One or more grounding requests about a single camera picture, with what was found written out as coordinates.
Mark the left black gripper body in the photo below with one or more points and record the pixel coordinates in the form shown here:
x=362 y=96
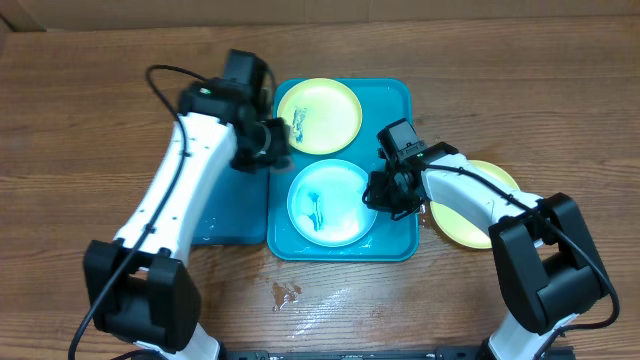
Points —
x=270 y=150

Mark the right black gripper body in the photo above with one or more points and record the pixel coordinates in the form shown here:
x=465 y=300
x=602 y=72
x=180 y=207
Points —
x=377 y=193

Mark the yellow plate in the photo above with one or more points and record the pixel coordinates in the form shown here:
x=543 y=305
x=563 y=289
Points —
x=324 y=115
x=457 y=228

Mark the light blue plate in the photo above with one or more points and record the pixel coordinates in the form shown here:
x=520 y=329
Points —
x=325 y=205

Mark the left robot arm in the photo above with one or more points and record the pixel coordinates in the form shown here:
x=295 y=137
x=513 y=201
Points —
x=138 y=285

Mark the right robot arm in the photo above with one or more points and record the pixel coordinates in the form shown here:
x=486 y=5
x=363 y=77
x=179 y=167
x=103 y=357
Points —
x=550 y=274

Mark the yellow plate at tray top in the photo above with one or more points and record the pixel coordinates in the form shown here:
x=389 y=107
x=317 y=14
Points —
x=324 y=115

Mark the small black-rimmed blue tray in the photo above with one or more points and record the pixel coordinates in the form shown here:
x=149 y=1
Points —
x=236 y=210

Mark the large teal serving tray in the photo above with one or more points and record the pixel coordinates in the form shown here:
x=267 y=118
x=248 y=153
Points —
x=383 y=101

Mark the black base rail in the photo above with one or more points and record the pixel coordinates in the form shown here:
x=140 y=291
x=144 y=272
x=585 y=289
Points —
x=440 y=353

